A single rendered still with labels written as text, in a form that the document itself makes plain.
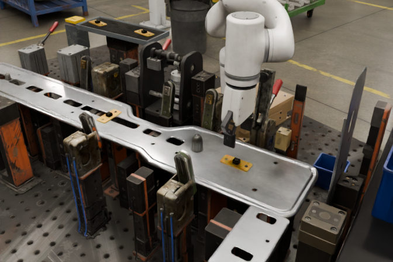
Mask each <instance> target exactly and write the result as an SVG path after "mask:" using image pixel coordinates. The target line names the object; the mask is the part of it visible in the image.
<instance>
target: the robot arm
mask: <svg viewBox="0 0 393 262"><path fill-rule="evenodd" d="M264 26H266V27H267V28H268V29H264ZM205 28H206V31H207V33H208V34H209V35H210V36H212V37H216V38H226V44H225V47H223V48H222V49H221V50H220V53H219V64H220V87H221V94H224V96H223V104H222V116H221V120H222V124H221V128H222V132H223V133H224V137H223V144H224V145H225V146H228V147H231V148H233V149H234V148H235V145H236V135H235V131H236V128H237V126H239V125H240V128H241V129H244V130H248V131H251V130H252V123H253V118H252V117H253V116H254V113H253V111H254V109H255V103H256V86H257V83H258V82H259V79H260V66H261V64H262V63H281V62H286V61H288V60H290V59H291V58H292V56H293V55H294V50H295V42H294V40H295V39H294V34H293V30H292V25H291V21H290V19H289V16H288V14H287V12H286V10H285V9H284V7H283V6H282V5H281V4H280V3H279V2H278V1H277V0H219V2H217V3H216V4H214V6H213V7H211V9H210V10H209V12H208V13H207V15H206V18H205ZM231 120H233V121H234V122H235V123H233V122H231ZM229 124H230V125H233V129H232V130H230V129H229V128H228V126H229Z"/></svg>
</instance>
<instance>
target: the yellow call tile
mask: <svg viewBox="0 0 393 262"><path fill-rule="evenodd" d="M65 21H66V22H69V23H73V24H78V23H80V22H83V21H85V18H82V17H79V16H73V17H71V18H68V19H65Z"/></svg>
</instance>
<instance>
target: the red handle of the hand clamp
mask: <svg viewBox="0 0 393 262"><path fill-rule="evenodd" d="M282 84H283V82H282V80H281V79H278V80H276V81H275V83H274V86H273V92H272V96H271V103H270V107H271V105H272V103H273V101H274V99H275V97H276V96H277V94H278V92H279V90H280V88H281V86H282ZM262 121H263V114H260V116H259V118H258V119H257V120H256V122H257V124H259V125H262Z"/></svg>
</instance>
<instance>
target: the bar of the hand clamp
mask: <svg viewBox="0 0 393 262"><path fill-rule="evenodd" d="M274 78H275V70H271V69H267V68H263V69H261V72H260V79H259V84H258V91H257V99H256V106H255V111H254V118H253V125H252V127H256V126H257V125H258V124H257V122H256V120H257V119H258V117H259V113H261V114H263V121H262V126H261V129H262V130H264V124H265V121H266V120H267V119H268V114H269V110H270V103H271V96H272V92H273V85H274Z"/></svg>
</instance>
